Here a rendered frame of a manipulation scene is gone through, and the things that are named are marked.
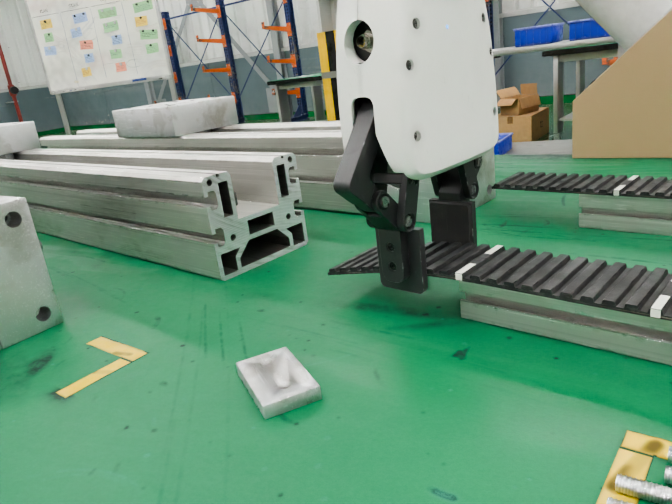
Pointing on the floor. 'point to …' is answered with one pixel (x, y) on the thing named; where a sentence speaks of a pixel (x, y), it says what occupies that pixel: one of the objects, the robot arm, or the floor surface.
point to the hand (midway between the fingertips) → (428, 245)
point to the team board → (99, 44)
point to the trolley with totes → (540, 38)
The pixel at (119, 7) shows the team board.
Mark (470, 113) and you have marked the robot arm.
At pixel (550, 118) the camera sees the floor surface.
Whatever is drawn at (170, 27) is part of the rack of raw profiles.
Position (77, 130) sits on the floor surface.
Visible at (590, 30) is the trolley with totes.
